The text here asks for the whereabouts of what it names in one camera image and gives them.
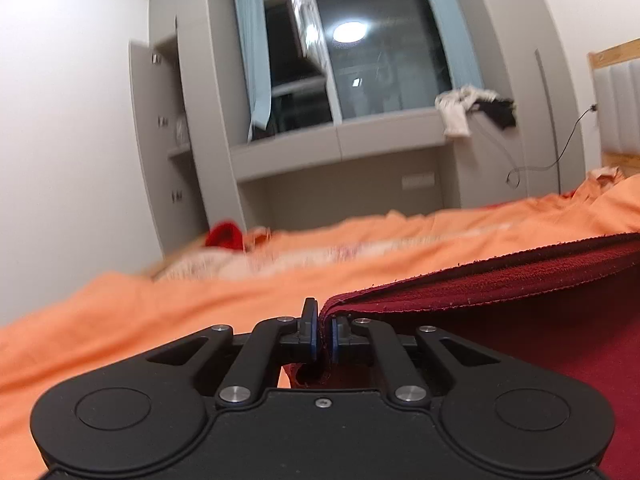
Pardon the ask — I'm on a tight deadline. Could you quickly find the large glass window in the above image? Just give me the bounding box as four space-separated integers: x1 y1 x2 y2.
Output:
262 0 453 128

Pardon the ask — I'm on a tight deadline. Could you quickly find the black cable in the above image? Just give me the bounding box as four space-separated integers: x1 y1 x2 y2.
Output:
505 102 598 186

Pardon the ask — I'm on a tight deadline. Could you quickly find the floral bedsheet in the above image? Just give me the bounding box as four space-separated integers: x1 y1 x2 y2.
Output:
152 240 361 282

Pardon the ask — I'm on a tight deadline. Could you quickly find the wooden padded headboard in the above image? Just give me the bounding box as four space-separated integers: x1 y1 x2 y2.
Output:
586 37 640 171

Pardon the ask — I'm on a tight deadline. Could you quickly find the white wall socket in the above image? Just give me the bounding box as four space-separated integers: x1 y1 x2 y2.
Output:
401 172 436 190

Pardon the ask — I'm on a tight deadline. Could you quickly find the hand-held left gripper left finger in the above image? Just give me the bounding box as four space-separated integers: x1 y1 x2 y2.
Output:
145 297 321 406

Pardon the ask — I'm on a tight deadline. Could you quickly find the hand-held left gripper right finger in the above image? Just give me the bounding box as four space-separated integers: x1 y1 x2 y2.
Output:
327 316 503 406

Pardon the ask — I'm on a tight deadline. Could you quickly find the grey built-in wardrobe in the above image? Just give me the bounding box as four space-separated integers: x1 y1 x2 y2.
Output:
129 0 588 256

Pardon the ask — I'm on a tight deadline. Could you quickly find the bright red cloth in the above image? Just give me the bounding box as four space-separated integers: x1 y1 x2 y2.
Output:
205 220 244 252

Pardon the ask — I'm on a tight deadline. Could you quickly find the open window sash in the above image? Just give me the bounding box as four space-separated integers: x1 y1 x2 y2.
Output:
282 0 333 78

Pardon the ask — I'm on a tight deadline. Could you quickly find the open grey wardrobe door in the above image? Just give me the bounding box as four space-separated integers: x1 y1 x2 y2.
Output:
129 40 211 256

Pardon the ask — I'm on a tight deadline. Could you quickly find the orange blanket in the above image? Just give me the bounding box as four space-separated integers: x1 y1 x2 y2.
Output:
0 170 640 480

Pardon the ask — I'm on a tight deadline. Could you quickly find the black cloth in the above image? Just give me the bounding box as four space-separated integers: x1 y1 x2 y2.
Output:
477 97 517 131

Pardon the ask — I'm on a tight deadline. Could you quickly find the light blue curtain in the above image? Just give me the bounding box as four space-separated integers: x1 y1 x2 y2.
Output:
231 0 273 142
415 0 485 92

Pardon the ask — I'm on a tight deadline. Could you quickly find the dark red long-sleeve sweater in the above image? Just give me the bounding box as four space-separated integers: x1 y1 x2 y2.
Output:
287 232 640 480

